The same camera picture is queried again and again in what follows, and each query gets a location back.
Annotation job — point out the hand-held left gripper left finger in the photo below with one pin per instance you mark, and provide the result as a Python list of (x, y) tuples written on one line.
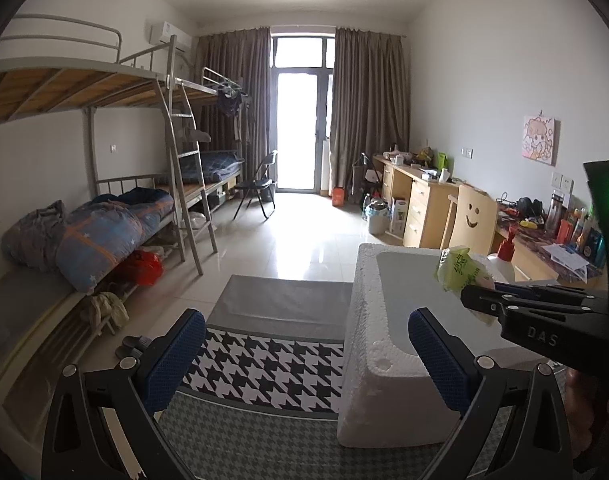
[(177, 357)]

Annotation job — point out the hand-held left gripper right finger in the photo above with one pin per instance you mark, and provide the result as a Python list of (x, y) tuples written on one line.
[(439, 360)]

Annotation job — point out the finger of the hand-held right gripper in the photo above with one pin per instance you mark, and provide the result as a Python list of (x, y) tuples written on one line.
[(489, 302), (549, 291)]

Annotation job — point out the green tissue packet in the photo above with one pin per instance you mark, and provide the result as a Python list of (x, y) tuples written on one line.
[(457, 267)]

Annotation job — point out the white foam box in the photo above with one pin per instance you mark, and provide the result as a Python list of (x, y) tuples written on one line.
[(369, 310)]

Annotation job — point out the white papers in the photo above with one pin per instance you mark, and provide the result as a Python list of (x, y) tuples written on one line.
[(564, 257)]

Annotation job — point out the grey slippers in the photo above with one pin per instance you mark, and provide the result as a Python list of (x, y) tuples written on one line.
[(132, 347)]

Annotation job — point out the white pump bottle red top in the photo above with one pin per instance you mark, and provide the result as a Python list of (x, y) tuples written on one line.
[(505, 251)]

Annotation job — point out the yellow tool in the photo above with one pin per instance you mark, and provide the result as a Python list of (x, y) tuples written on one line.
[(527, 223)]

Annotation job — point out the clear tall bottle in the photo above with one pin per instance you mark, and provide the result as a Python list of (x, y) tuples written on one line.
[(557, 210)]

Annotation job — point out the wooden smiley face chair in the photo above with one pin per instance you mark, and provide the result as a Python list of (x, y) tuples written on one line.
[(472, 220)]

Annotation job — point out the black headphones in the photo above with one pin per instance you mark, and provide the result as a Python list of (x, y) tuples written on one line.
[(529, 207)]

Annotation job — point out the beige cloth pile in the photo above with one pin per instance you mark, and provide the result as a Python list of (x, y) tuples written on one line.
[(104, 310)]

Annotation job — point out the houndstooth tablecloth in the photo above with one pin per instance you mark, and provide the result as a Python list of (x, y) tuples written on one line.
[(264, 365)]

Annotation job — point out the red plastic bag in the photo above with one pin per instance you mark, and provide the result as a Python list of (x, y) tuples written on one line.
[(147, 267)]

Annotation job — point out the wooden desk with drawers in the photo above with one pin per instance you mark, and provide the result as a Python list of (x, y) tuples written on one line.
[(419, 195)]

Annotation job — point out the blue star quilt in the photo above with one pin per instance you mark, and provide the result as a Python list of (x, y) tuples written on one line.
[(114, 230)]

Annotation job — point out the red floor container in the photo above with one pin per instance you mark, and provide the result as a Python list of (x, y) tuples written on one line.
[(339, 196)]

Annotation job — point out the grey bundled quilt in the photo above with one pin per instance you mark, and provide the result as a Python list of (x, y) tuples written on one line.
[(34, 235)]

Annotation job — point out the black folding chair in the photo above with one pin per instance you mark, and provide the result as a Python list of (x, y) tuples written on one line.
[(254, 185)]

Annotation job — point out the blue folded bedding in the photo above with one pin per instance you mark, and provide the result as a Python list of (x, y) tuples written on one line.
[(214, 167)]

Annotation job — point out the brown curtain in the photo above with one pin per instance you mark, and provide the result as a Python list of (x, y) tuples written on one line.
[(234, 110), (369, 110)]

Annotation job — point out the hanging dark clothes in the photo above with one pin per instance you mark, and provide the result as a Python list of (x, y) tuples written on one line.
[(232, 105)]

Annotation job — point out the glass balcony door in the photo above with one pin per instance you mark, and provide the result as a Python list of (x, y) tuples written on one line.
[(299, 125)]

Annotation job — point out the small metal bunk bed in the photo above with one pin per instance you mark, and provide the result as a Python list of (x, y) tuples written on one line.
[(209, 92)]

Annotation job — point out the large metal bunk bed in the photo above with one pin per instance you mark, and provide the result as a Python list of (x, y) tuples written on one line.
[(134, 77)]

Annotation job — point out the white air conditioner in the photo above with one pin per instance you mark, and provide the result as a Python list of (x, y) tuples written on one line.
[(167, 35)]

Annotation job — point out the double wall socket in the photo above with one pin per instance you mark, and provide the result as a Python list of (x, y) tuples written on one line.
[(562, 182)]

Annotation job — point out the cartoon wall picture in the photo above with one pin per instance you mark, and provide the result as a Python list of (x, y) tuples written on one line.
[(540, 140)]

